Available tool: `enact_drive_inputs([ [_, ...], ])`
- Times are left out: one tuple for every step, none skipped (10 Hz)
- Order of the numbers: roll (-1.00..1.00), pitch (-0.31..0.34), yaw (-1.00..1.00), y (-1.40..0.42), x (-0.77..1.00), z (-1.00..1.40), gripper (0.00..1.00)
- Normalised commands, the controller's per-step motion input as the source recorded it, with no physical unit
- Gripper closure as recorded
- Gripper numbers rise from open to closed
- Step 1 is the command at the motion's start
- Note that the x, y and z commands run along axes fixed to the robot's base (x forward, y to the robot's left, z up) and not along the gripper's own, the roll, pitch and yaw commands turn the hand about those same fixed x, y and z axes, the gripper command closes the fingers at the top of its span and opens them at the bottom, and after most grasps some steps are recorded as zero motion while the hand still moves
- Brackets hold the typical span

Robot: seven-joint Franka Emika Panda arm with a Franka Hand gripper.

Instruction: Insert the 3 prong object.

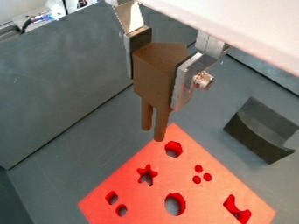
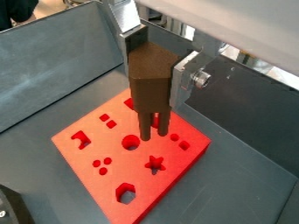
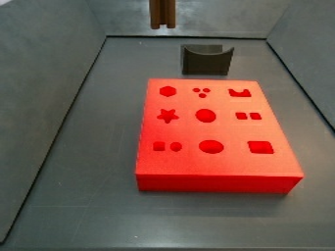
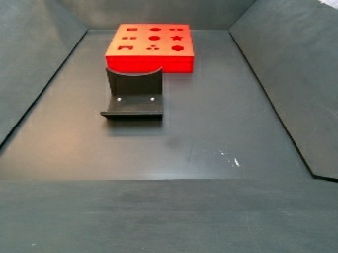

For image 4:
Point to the black curved holder stand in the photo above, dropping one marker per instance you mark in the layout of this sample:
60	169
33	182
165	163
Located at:
136	95

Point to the red shape-sorter block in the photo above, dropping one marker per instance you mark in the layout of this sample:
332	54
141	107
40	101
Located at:
144	47

